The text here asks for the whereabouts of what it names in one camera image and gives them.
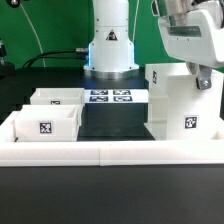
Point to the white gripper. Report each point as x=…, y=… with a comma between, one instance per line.
x=193, y=31

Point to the white drawer cabinet box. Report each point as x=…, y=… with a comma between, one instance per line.
x=177, y=109

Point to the white drawer tray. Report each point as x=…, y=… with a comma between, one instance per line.
x=48, y=123
x=58, y=96

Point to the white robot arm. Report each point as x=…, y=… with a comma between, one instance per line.
x=111, y=52

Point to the white marker tag sheet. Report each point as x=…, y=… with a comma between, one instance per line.
x=116, y=96

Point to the white U-shaped border frame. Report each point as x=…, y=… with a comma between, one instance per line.
x=108, y=153

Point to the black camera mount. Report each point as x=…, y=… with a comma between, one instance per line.
x=6, y=68

